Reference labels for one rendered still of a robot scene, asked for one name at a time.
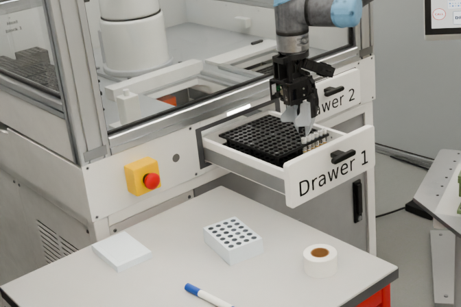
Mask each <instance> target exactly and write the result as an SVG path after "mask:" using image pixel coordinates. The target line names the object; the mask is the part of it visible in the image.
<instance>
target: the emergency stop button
mask: <svg viewBox="0 0 461 307"><path fill-rule="evenodd" d="M144 183H145V187H146V188H148V189H150V190H153V189H155V188H156V187H157V186H158V185H159V183H160V177H159V175H158V174H156V173H150V174H148V175H147V176H146V178H145V181H144Z"/></svg>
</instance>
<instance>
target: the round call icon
mask: <svg viewBox="0 0 461 307"><path fill-rule="evenodd" d="M432 20H433V21H446V20H447V11H446V8H432Z"/></svg>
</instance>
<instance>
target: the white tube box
mask: <svg viewBox="0 0 461 307"><path fill-rule="evenodd" d="M203 232H204V242H205V243H206V244H207V245H208V246H209V247H210V248H211V249H213V250H214V251H215V252H216V253H217V254H218V255H219V256H220V257H221V258H222V259H224V260H225V261H226V262H227V263H228V264H229V265H230V266H231V265H235V264H237V263H239V262H242V261H245V260H247V259H249V258H253V257H255V256H258V255H260V254H263V239H262V238H261V237H260V236H259V235H258V234H257V233H255V232H254V231H253V230H251V229H250V228H249V227H248V226H247V225H245V224H244V223H243V222H241V221H240V220H239V219H238V218H237V217H231V218H229V219H226V220H223V221H220V222H217V223H214V224H212V225H208V226H206V227H204V228H203Z"/></svg>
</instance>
